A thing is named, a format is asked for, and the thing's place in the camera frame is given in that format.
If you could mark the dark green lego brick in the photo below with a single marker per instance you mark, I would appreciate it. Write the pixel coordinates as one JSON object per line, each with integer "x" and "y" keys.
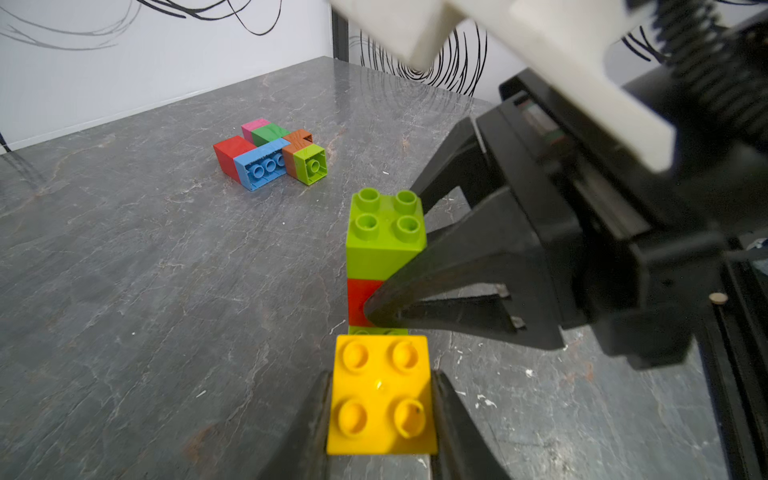
{"x": 268, "y": 133}

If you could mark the small red lego brick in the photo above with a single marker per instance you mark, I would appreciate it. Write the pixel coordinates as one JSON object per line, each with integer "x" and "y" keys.
{"x": 358, "y": 292}

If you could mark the yellow lego brick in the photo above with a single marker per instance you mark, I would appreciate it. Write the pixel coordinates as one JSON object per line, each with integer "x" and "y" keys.
{"x": 381, "y": 397}

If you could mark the long green lego brick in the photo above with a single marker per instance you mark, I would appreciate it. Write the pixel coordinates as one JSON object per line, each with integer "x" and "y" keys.
{"x": 377, "y": 331}

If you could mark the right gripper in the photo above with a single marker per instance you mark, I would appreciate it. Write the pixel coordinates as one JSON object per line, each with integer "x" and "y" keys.
{"x": 623, "y": 225}

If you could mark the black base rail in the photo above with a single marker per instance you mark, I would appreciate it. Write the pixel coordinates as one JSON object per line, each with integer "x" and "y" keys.
{"x": 734, "y": 353}

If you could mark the blue lego brick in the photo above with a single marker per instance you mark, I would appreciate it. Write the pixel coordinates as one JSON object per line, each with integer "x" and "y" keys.
{"x": 261, "y": 165}

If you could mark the small green lego brick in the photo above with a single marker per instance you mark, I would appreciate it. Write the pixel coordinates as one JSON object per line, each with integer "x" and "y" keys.
{"x": 310, "y": 164}

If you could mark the lime green lego brick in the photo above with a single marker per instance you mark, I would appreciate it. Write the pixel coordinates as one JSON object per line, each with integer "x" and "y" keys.
{"x": 385, "y": 232}

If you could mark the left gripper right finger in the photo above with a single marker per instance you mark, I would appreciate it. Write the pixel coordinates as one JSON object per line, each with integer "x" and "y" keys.
{"x": 462, "y": 452}

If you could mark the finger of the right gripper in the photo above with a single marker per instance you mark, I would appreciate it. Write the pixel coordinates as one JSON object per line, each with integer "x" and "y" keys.
{"x": 460, "y": 163}

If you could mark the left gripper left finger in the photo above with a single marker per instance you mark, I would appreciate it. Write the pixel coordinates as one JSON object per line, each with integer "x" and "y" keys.
{"x": 302, "y": 452}

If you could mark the orange lego brick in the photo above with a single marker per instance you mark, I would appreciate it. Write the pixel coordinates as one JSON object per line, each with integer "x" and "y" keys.
{"x": 297, "y": 140}

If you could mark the pink lego brick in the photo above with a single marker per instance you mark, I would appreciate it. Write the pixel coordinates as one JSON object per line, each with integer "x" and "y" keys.
{"x": 248, "y": 128}

